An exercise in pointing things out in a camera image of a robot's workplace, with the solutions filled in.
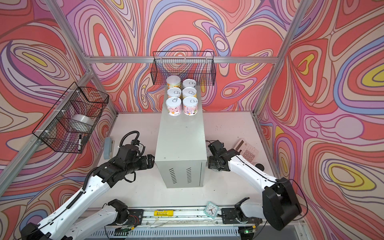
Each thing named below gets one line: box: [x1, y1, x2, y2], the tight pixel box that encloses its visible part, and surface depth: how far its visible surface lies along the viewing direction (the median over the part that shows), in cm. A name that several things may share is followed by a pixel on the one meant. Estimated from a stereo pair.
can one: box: [165, 97, 182, 117], surface depth 71 cm
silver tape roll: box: [71, 114, 95, 126], surface depth 75 cm
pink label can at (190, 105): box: [182, 96, 199, 116], surface depth 71 cm
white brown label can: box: [182, 78, 197, 88], surface depth 80 cm
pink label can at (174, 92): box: [167, 87, 182, 98], surface depth 75 cm
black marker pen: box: [78, 134, 82, 151], surface depth 74 cm
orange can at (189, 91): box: [182, 87, 197, 98], surface depth 75 cm
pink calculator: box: [234, 138, 259, 164], surface depth 98 cm
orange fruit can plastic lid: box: [166, 75, 181, 90], surface depth 78 cm
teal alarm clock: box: [204, 201, 219, 220], surface depth 76 cm
